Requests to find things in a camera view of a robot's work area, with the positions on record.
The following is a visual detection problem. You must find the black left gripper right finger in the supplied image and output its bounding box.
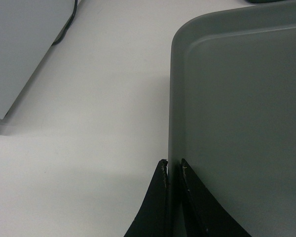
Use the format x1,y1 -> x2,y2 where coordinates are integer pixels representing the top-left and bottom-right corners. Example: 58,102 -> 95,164
180,159 -> 250,237

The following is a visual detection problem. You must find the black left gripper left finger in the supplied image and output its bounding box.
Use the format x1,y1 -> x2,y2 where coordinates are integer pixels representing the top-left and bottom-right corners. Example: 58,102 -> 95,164
125,159 -> 168,237

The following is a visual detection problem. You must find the grey plastic tray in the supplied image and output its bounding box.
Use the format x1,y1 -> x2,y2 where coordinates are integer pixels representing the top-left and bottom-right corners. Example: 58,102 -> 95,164
168,0 -> 296,237

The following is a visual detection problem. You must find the black barcode scanner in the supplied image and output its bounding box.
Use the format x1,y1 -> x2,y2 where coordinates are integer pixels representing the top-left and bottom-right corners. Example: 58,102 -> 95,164
245,0 -> 283,4

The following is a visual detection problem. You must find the white cash register drawer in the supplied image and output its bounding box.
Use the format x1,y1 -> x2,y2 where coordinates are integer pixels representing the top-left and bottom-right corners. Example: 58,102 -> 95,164
0,0 -> 79,121

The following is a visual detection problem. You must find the black register cable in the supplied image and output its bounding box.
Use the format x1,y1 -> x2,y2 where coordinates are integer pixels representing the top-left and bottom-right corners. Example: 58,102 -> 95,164
52,0 -> 79,44

